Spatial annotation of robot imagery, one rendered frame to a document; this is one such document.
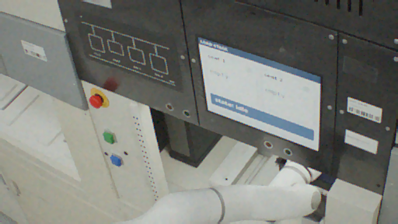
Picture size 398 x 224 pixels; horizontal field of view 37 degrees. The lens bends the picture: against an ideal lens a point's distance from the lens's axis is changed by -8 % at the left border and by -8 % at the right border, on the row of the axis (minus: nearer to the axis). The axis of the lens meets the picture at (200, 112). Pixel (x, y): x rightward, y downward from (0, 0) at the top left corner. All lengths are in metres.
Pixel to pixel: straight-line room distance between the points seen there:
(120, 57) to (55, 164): 0.86
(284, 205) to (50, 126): 1.20
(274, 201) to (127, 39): 0.51
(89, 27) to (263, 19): 0.52
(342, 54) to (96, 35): 0.66
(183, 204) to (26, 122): 1.30
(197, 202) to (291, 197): 0.25
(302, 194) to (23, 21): 0.89
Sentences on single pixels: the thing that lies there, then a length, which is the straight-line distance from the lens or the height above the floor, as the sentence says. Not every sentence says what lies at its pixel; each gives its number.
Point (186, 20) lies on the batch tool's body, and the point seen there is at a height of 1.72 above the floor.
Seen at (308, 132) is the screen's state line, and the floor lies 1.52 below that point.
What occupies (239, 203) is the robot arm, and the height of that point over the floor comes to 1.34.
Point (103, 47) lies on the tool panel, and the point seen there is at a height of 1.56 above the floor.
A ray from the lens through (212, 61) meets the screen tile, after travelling 1.35.
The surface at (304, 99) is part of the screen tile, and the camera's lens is 1.28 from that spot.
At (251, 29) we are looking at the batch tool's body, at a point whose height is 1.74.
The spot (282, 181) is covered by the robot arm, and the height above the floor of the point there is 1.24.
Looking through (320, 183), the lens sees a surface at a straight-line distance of 1.78.
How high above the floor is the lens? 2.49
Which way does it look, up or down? 44 degrees down
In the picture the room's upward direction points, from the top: 9 degrees counter-clockwise
